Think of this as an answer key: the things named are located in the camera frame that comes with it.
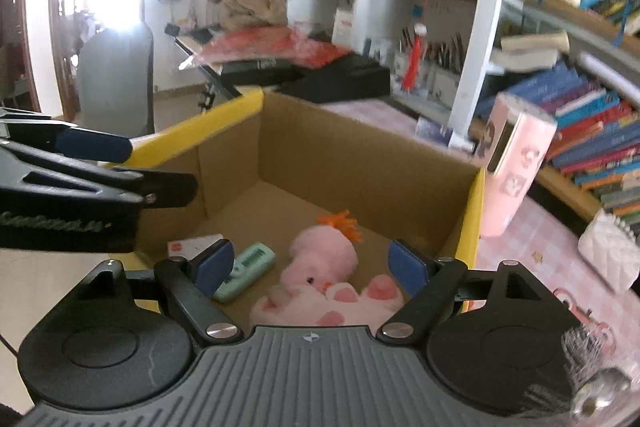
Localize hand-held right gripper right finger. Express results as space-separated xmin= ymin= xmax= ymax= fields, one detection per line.
xmin=375 ymin=239 xmax=538 ymax=347

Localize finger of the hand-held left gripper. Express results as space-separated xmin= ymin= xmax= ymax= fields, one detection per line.
xmin=0 ymin=142 xmax=198 ymax=208
xmin=0 ymin=107 xmax=133 ymax=162

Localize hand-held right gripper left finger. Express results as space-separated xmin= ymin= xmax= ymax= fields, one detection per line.
xmin=82 ymin=239 xmax=243 ymax=345

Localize small white red box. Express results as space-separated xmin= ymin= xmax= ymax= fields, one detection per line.
xmin=166 ymin=234 xmax=224 ymax=260

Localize pink plush with orange tuft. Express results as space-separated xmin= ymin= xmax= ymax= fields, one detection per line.
xmin=280 ymin=209 xmax=363 ymax=293

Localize pink pig plush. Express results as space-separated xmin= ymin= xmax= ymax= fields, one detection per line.
xmin=249 ymin=274 xmax=403 ymax=328

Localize yellow cardboard box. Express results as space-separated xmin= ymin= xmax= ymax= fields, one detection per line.
xmin=102 ymin=88 xmax=487 ymax=328

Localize grey chair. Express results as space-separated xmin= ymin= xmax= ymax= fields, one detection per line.
xmin=77 ymin=22 xmax=156 ymax=138

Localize black keyboard stand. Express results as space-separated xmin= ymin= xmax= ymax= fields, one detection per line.
xmin=200 ymin=67 xmax=241 ymax=112

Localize pink checkered printed tablecloth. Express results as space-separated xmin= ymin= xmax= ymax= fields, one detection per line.
xmin=320 ymin=99 xmax=640 ymax=358

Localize pink printed carton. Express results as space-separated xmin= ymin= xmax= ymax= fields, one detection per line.
xmin=480 ymin=92 xmax=558 ymax=238

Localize black flat case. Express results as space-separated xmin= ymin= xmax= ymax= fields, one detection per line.
xmin=220 ymin=57 xmax=306 ymax=78

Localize red plastic packet bundle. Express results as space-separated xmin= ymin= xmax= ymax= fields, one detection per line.
xmin=180 ymin=24 xmax=351 ymax=70

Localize white quilted pouch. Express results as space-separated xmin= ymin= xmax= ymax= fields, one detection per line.
xmin=577 ymin=209 xmax=640 ymax=293

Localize beige knitted cloth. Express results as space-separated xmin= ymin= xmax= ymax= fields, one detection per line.
xmin=220 ymin=0 xmax=288 ymax=32

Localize white desk pen organizer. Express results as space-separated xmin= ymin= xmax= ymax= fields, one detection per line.
xmin=395 ymin=32 xmax=471 ymax=102

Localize red tassel ornament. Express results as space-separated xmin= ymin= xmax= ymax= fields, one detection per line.
xmin=402 ymin=24 xmax=428 ymax=90

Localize row of slanted blue books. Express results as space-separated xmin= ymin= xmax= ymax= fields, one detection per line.
xmin=475 ymin=62 xmax=640 ymax=218

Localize white box with red label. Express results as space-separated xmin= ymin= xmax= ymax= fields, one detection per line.
xmin=332 ymin=7 xmax=356 ymax=50

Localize beige stacked books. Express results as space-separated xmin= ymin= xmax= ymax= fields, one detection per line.
xmin=492 ymin=32 xmax=571 ymax=72

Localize wooden bookshelf with white post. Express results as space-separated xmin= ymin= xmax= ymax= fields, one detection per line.
xmin=447 ymin=0 xmax=640 ymax=228

